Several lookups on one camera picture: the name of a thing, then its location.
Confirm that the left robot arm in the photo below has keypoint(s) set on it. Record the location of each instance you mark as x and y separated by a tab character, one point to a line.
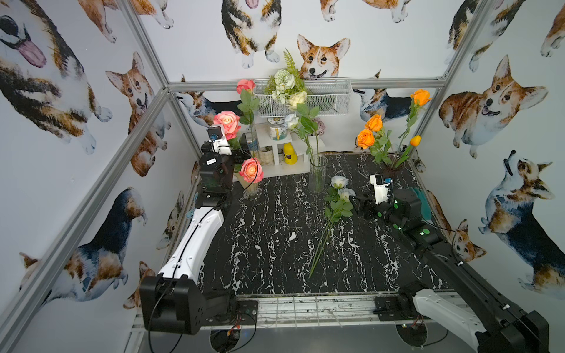
172	301

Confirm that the white wire basket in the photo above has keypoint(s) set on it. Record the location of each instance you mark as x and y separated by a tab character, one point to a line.
330	95

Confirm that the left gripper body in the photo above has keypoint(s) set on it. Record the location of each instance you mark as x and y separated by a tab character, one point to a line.
238	156

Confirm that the pink rose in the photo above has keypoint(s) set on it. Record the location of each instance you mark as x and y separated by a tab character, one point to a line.
249	102
230	122
251	171

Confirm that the yellow fluted vase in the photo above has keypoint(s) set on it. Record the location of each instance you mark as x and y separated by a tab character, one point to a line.
250	191

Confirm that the small pink potted flower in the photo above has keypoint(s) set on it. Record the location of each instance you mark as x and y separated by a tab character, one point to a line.
321	126

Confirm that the woven small jar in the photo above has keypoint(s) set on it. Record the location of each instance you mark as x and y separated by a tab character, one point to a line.
266	156

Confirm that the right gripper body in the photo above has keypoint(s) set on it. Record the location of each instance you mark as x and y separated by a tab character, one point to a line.
391	209

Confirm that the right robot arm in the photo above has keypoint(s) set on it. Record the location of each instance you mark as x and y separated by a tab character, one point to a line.
492	322

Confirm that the white wooden shelf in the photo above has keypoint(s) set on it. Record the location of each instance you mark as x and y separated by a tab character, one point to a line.
280	168

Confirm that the purple glass vase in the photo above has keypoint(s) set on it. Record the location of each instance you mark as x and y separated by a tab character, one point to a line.
394	169

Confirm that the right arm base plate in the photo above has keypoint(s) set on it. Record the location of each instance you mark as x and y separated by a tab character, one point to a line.
395	308

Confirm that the teal rubber glove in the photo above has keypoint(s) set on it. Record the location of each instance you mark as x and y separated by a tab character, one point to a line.
426	211

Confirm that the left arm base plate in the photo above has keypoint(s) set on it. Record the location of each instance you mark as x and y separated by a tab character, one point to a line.
244	312

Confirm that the white lidded jar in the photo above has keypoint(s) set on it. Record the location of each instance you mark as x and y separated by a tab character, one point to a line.
277	128

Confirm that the cream rose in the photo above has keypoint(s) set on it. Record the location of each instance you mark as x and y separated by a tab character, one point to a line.
304	108

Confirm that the orange tulip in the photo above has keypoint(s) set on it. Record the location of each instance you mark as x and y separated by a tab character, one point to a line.
414	143

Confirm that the orange rose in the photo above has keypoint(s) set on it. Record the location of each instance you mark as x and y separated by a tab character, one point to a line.
418	101
378	144
376	124

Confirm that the yellow bottle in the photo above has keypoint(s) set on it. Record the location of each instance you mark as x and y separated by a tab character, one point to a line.
290	155

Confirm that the white green artificial bouquet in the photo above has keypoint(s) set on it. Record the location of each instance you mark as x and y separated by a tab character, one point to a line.
286	86

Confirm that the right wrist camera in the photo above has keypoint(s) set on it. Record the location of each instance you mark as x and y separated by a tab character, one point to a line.
382	187

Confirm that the white rose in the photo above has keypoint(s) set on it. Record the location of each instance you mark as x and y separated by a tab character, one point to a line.
332	218
339	182
303	126

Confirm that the clear glass cylinder vase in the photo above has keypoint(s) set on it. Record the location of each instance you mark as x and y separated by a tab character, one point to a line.
317	173

